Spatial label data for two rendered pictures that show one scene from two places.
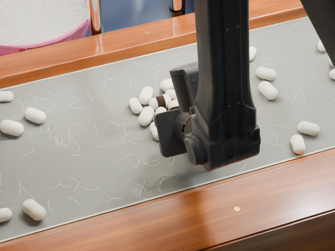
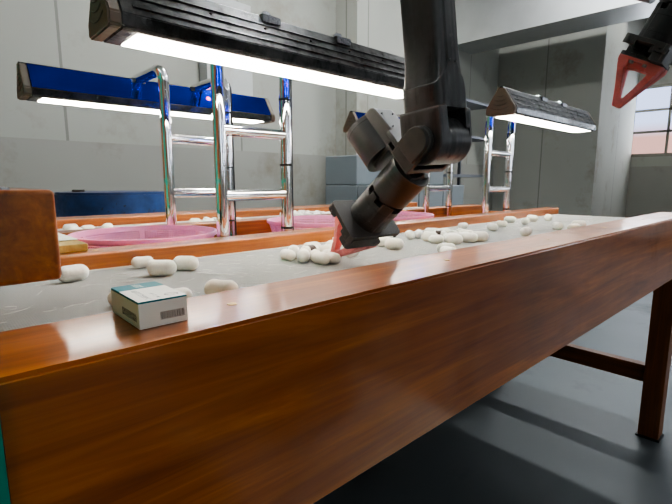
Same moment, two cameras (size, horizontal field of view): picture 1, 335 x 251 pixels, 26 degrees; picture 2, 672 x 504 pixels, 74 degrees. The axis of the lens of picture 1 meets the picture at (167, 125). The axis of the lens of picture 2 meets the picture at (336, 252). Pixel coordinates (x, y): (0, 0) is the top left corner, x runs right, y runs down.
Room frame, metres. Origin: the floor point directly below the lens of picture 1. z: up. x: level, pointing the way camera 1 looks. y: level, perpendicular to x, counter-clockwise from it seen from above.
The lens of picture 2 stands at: (0.12, 0.26, 0.87)
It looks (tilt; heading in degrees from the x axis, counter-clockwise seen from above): 9 degrees down; 337
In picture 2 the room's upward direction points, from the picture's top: straight up
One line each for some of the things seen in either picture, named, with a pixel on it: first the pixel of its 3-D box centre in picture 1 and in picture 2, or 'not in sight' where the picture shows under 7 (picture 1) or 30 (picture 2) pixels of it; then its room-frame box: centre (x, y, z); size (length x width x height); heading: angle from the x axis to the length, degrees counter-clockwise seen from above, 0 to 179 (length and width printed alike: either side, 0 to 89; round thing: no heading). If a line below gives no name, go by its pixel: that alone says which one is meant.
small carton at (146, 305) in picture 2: not in sight; (148, 303); (0.48, 0.26, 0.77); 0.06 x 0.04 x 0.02; 19
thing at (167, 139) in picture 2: not in sight; (184, 168); (1.31, 0.16, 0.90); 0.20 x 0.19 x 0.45; 109
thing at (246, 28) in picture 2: not in sight; (302, 51); (0.86, 0.01, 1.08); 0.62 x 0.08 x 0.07; 109
